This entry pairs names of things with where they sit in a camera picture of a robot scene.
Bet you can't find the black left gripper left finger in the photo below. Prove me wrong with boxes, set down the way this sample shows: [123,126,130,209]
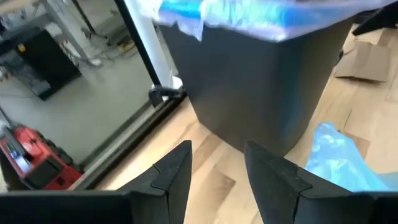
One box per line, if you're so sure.
[0,139,193,224]

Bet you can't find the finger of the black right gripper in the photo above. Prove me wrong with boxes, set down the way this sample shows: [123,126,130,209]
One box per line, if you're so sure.
[351,6,398,37]

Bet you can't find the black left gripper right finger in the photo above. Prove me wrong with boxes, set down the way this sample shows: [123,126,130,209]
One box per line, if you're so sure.
[244,141,398,224]

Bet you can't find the brown cardboard piece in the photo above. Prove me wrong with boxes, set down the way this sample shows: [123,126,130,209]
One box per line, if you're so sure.
[334,39,393,83]

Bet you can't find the blue plastic trash bag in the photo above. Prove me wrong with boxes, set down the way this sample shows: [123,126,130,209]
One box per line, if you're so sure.
[304,121,398,192]

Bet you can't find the black plastic trash bin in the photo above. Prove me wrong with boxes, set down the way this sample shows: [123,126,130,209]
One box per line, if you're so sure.
[159,18,356,157]

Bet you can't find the red tool case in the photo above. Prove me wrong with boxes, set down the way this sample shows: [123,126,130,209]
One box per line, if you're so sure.
[0,123,84,191]

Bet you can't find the black floor case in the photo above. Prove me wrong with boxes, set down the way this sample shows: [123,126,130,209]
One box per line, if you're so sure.
[14,29,82,101]

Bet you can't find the grey metal workbench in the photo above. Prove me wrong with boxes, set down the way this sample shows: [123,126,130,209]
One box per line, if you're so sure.
[0,0,137,68]

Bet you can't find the black aluminium table frame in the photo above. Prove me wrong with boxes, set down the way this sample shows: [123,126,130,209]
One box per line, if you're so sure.
[70,84,188,191]

